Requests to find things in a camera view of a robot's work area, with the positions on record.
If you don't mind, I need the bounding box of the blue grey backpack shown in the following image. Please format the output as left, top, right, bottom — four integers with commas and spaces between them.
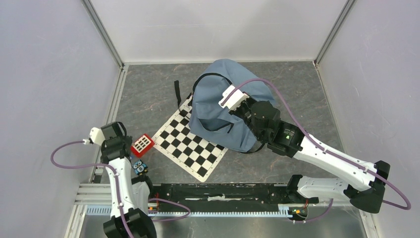
188, 59, 263, 154

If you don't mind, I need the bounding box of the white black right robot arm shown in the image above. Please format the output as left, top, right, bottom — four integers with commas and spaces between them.
225, 97, 390, 214

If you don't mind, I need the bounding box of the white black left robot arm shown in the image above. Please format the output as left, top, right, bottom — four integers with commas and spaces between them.
99, 121, 157, 238

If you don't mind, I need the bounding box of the red window toy block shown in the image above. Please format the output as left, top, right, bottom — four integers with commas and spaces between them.
130, 134, 155, 158

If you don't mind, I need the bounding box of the blue owl toy figure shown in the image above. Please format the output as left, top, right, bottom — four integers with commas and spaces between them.
132, 160, 148, 176

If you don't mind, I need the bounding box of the black white chessboard mat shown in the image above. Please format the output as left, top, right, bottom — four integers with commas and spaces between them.
152, 97, 228, 182

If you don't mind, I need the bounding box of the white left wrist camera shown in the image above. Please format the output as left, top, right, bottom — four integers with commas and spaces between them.
82, 127, 105, 146

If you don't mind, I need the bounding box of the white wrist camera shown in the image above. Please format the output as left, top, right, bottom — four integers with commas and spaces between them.
218, 85, 249, 111
82, 127, 105, 146

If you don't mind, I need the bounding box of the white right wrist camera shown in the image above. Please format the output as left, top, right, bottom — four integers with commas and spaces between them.
218, 85, 249, 111

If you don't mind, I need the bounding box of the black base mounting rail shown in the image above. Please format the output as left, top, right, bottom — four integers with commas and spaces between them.
148, 183, 319, 212

